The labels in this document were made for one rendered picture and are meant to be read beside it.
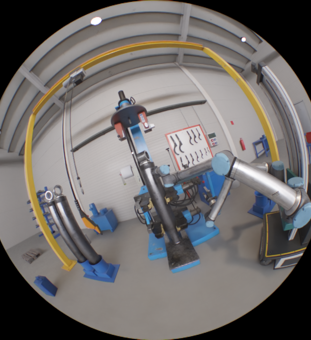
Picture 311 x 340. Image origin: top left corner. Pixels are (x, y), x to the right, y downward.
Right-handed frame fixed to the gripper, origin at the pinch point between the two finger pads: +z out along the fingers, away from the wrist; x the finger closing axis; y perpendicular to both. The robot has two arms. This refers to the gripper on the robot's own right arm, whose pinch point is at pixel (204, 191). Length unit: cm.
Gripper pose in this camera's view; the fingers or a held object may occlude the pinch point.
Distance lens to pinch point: 131.9
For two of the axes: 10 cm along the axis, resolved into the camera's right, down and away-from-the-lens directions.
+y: -9.3, 3.6, -0.2
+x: 2.6, 7.2, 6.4
